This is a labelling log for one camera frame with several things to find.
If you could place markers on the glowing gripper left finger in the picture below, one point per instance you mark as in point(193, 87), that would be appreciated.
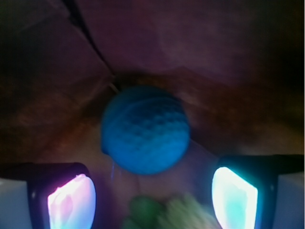
point(46, 196)

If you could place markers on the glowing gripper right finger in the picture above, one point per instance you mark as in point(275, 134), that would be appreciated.
point(260, 192)

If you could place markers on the blue dimpled ball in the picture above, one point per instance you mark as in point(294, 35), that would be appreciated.
point(145, 130)

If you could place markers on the green plush frog toy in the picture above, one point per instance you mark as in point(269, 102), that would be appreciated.
point(182, 212)

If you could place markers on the brown paper bag bin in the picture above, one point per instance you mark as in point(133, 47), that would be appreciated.
point(236, 65)

